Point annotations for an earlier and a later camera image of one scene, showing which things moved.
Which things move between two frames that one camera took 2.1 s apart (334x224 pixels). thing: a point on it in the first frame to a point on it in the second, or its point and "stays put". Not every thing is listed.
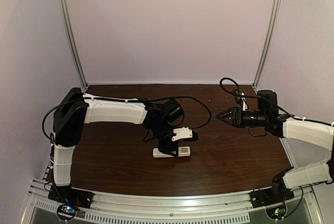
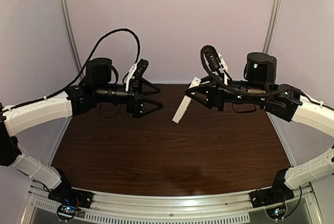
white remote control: (181, 151) to (186, 101)
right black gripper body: (243, 122) to (218, 97)
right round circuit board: (276, 213) stays put
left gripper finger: (174, 152) to (147, 106)
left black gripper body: (163, 147) to (131, 107)
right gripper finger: (229, 120) to (204, 96)
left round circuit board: (66, 212) stays put
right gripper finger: (228, 114) to (210, 80)
